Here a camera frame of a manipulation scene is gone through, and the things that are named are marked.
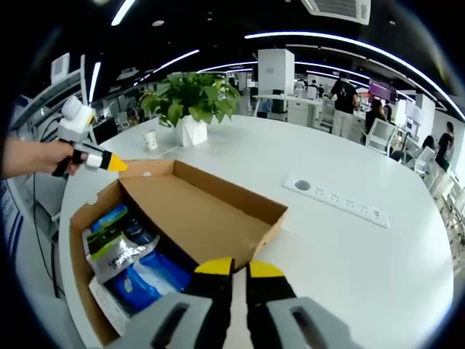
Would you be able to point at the white office chair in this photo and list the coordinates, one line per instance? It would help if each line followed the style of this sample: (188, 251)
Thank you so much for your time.
(423, 161)
(383, 134)

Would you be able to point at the silver green packet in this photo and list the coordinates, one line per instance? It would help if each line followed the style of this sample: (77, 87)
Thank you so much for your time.
(116, 258)

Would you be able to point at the person's left hand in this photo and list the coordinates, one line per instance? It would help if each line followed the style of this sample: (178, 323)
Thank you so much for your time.
(61, 156)

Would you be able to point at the white table socket strip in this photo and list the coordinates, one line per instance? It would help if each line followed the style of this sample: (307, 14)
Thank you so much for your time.
(338, 198)

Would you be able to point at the purple wall screen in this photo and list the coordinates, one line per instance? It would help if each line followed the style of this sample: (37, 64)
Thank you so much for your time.
(383, 91)

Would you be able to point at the black monitor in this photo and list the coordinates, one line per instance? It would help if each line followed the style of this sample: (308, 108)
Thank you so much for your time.
(104, 131)

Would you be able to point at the blue white wet wipe pack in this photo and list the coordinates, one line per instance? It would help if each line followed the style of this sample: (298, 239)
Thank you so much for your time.
(163, 269)

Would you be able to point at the white office desk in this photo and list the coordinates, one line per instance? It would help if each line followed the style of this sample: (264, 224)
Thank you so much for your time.
(287, 105)

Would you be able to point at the white shelving rack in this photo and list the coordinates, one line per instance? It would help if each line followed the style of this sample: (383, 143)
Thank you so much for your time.
(83, 80)

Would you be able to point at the white paper cup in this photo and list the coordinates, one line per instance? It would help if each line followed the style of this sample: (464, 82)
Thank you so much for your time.
(150, 141)

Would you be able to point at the long curved ceiling light strip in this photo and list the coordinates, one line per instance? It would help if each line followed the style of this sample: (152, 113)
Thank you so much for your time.
(345, 40)

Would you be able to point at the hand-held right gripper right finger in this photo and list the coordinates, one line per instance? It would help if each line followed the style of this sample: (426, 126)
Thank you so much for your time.
(265, 287)

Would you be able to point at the potted green plant white pot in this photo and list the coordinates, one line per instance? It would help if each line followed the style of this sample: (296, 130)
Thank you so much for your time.
(192, 98)

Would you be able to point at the ceiling air conditioner vent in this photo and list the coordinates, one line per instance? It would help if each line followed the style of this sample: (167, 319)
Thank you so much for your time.
(338, 9)

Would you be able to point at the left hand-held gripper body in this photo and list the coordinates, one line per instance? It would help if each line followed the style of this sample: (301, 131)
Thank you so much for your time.
(76, 120)

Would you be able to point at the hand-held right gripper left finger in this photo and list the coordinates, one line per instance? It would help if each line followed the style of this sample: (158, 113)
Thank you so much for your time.
(210, 287)

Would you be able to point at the brown cardboard shoe box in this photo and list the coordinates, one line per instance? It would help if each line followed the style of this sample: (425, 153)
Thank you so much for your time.
(218, 218)

